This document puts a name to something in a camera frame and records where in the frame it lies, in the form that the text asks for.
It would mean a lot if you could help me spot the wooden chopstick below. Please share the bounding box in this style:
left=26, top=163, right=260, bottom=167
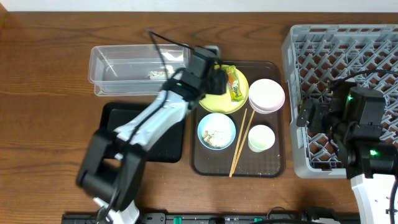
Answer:
left=233, top=110, right=256, bottom=174
left=229, top=108, right=248, bottom=177

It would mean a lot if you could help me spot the rice pile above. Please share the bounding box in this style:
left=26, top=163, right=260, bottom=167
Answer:
left=203, top=130, right=232, bottom=149

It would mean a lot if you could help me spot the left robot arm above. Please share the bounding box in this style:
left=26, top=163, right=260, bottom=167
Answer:
left=76, top=46, right=227, bottom=223

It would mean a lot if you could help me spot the pink bowl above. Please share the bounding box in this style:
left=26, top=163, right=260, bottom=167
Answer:
left=249, top=79, right=285, bottom=114

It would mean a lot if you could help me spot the grey dishwasher rack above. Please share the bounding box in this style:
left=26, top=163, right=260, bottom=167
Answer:
left=282, top=24, right=397, bottom=179

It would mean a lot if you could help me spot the light blue bowl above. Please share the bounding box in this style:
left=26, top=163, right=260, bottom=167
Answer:
left=197, top=113, right=236, bottom=151

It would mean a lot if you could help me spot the white cup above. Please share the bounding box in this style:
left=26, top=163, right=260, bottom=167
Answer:
left=248, top=125, right=275, bottom=152

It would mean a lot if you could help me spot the black waste tray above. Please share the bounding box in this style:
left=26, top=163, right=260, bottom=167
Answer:
left=99, top=101, right=185, bottom=163

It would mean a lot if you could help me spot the right wooden chopstick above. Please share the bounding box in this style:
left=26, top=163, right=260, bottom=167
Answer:
left=233, top=110, right=256, bottom=174

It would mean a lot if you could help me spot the yellow plate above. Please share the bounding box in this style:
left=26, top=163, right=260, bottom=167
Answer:
left=200, top=65, right=249, bottom=114

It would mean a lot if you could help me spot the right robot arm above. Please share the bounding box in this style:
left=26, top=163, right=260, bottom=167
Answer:
left=296, top=79, right=397, bottom=223

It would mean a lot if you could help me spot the clear plastic bin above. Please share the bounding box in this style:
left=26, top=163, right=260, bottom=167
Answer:
left=88, top=44, right=190, bottom=96

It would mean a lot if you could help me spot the white napkin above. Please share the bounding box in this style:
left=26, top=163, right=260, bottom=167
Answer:
left=147, top=65, right=174, bottom=80

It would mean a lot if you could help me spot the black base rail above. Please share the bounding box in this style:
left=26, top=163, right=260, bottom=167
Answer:
left=61, top=212, right=361, bottom=224

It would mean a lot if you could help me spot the green snack wrapper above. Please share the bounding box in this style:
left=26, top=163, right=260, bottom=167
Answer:
left=223, top=65, right=244, bottom=102

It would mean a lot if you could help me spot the dark brown serving tray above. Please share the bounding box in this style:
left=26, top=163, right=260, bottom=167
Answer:
left=190, top=60, right=285, bottom=178

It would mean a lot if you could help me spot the left wooden chopstick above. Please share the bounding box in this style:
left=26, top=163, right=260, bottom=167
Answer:
left=229, top=108, right=248, bottom=177

